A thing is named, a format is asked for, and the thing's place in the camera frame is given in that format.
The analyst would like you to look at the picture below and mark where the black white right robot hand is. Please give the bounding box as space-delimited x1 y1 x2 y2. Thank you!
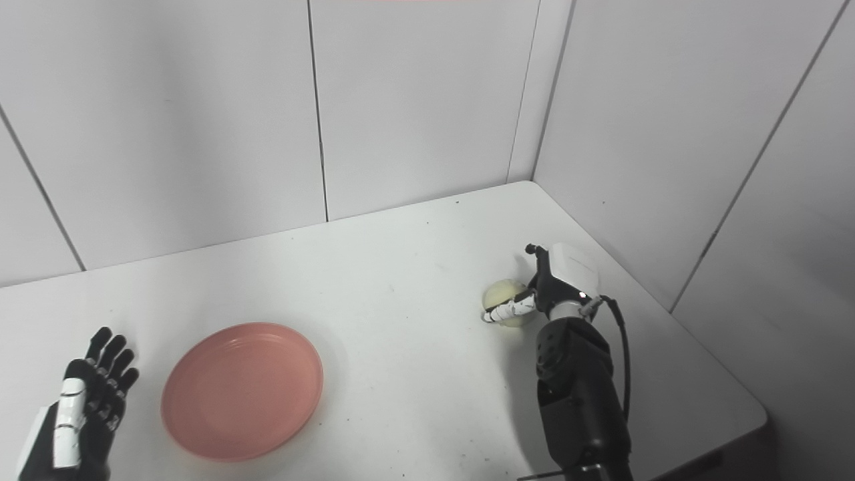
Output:
482 243 601 325

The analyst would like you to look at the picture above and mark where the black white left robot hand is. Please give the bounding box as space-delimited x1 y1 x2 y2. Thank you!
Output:
17 327 140 481

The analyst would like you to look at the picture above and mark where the pale yellow steamed bun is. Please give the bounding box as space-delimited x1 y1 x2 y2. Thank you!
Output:
482 279 538 329

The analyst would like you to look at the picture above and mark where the pink round plate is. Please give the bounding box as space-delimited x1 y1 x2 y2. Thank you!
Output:
160 323 325 463

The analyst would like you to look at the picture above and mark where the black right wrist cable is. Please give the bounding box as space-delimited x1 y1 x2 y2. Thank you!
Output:
581 296 633 423

